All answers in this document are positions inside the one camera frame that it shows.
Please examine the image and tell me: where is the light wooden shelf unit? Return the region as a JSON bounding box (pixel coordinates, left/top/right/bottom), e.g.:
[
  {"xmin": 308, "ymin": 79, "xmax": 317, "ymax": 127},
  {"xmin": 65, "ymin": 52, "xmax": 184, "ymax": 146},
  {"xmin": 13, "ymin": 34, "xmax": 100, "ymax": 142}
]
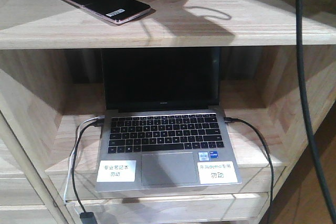
[{"xmin": 1, "ymin": 0, "xmax": 335, "ymax": 223}]

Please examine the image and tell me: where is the black laptop cable left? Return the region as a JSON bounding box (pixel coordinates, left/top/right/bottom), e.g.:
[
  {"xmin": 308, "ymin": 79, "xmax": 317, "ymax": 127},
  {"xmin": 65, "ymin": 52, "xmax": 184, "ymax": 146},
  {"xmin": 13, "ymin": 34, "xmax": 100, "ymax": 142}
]
[{"xmin": 71, "ymin": 121, "xmax": 103, "ymax": 224}]

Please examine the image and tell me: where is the white warning label left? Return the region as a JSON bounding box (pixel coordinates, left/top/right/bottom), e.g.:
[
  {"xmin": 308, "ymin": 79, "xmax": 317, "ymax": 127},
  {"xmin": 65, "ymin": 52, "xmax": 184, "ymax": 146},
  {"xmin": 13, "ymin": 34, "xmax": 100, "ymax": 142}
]
[{"xmin": 97, "ymin": 160, "xmax": 137, "ymax": 183}]

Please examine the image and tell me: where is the white warning label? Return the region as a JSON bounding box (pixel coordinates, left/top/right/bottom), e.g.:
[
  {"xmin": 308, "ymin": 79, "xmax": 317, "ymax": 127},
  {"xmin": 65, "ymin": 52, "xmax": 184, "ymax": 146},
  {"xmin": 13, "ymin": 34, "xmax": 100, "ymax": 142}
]
[
  {"xmin": 197, "ymin": 161, "xmax": 238, "ymax": 185},
  {"xmin": 97, "ymin": 160, "xmax": 137, "ymax": 183}
]

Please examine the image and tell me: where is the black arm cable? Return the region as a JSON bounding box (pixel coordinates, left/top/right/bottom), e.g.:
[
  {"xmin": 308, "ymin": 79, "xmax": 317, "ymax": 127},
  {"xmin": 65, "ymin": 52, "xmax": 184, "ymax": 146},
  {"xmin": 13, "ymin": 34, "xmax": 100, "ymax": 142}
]
[{"xmin": 294, "ymin": 0, "xmax": 336, "ymax": 224}]

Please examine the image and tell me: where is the black laptop cable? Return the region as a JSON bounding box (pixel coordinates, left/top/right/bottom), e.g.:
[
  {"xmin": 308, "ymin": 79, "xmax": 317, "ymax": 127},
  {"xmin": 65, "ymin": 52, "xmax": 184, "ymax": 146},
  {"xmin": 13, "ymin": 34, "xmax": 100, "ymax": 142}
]
[
  {"xmin": 71, "ymin": 121, "xmax": 103, "ymax": 224},
  {"xmin": 223, "ymin": 116, "xmax": 275, "ymax": 224}
]

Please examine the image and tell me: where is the grey laptop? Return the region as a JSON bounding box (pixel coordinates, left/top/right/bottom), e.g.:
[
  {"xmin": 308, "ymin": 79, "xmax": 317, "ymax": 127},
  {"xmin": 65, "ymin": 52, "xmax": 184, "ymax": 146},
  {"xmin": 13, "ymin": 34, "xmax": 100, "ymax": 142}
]
[{"xmin": 96, "ymin": 47, "xmax": 241, "ymax": 192}]

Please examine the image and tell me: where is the black laptop cable right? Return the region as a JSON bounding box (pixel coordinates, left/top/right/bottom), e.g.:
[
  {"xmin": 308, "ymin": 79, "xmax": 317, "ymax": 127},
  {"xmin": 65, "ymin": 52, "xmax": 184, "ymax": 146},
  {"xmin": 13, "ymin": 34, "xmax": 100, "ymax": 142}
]
[{"xmin": 223, "ymin": 116, "xmax": 275, "ymax": 224}]

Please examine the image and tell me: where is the white warning label right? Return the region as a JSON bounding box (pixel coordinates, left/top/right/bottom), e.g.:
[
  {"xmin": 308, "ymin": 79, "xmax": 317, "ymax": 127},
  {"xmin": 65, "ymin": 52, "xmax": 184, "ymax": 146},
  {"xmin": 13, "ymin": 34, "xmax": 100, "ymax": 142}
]
[{"xmin": 197, "ymin": 161, "xmax": 238, "ymax": 185}]

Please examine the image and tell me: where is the white laptop cable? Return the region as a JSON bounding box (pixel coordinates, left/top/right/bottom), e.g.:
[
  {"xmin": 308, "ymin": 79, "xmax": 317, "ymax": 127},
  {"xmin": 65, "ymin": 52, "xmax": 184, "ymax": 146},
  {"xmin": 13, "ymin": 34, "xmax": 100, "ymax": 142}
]
[{"xmin": 62, "ymin": 115, "xmax": 106, "ymax": 217}]

